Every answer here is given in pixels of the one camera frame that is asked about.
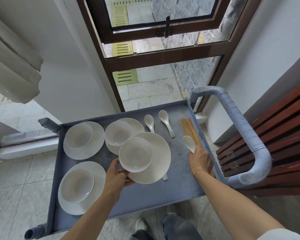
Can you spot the person's left hand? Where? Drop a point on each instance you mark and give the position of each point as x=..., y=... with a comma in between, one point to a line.
x=113, y=179

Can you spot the person's right hand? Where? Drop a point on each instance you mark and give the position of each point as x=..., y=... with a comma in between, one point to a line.
x=202, y=159

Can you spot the person's left thumb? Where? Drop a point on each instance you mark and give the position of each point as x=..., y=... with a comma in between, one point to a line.
x=129, y=179

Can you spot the person's right fingers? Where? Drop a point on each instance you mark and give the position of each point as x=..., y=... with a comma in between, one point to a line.
x=196, y=151

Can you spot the white ceramic spoon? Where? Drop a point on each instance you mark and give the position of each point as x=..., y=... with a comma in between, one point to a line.
x=165, y=176
x=149, y=121
x=165, y=118
x=188, y=142

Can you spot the white ceramic bowl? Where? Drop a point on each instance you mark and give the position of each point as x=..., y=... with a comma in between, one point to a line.
x=78, y=135
x=118, y=132
x=77, y=185
x=136, y=154

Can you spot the large white plate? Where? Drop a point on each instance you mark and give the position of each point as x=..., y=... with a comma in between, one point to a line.
x=158, y=157
x=97, y=139
x=98, y=177
x=137, y=126

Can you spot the person's left forearm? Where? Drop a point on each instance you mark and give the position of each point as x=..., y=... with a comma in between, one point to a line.
x=92, y=217

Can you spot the person's right forearm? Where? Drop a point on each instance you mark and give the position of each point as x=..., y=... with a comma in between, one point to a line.
x=235, y=202

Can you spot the bundle of wooden chopsticks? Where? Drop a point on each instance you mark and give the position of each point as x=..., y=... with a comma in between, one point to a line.
x=188, y=127

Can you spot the grey service cart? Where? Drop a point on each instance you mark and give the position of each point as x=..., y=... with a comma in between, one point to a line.
x=180, y=177

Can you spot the person's white shoe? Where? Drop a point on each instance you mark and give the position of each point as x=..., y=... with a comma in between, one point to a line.
x=141, y=224

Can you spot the person's grey jeans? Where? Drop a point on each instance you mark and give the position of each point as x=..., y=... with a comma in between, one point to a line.
x=177, y=228

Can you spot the brown slatted wooden cabinet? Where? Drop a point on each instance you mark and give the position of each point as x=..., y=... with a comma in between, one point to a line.
x=277, y=137

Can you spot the yellow drain grate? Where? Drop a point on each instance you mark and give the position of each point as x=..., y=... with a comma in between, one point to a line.
x=125, y=77

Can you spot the person's white sleeve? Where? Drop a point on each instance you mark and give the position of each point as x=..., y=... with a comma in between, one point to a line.
x=285, y=234

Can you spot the white curtain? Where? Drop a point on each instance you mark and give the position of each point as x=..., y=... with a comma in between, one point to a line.
x=12, y=69

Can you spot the brown window frame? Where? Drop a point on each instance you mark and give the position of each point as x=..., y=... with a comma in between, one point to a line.
x=165, y=56

